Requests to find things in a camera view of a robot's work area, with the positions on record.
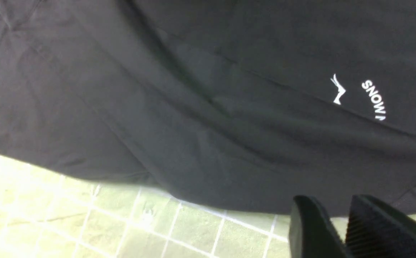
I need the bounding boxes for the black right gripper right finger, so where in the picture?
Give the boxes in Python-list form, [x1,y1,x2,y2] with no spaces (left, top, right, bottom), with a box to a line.
[345,195,416,258]

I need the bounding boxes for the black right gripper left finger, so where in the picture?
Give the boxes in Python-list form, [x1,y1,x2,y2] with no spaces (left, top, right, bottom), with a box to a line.
[289,195,352,258]

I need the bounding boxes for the dark gray long-sleeved shirt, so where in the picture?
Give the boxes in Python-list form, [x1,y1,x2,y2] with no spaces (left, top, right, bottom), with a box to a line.
[0,0,416,216]

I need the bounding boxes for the light green checkered tablecloth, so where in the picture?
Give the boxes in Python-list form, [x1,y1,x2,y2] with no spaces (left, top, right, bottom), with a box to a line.
[0,155,416,258]

